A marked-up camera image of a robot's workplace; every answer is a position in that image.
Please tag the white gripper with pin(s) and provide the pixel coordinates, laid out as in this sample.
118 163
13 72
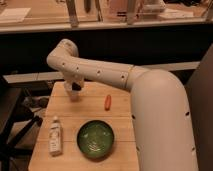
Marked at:
73 82

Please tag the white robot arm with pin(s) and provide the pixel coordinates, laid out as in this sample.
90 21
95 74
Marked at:
162 125

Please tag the green ceramic bowl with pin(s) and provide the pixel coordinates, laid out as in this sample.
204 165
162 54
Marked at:
95 139

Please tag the orange carrot toy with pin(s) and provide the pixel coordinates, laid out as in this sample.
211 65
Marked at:
107 104

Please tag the white plastic bottle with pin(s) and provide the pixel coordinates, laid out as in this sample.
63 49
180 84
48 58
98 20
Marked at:
55 137

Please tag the white paper sheet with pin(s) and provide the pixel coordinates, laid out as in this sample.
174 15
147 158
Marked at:
13 15

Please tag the dark panel at right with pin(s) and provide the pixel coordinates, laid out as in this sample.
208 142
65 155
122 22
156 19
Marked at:
200 93

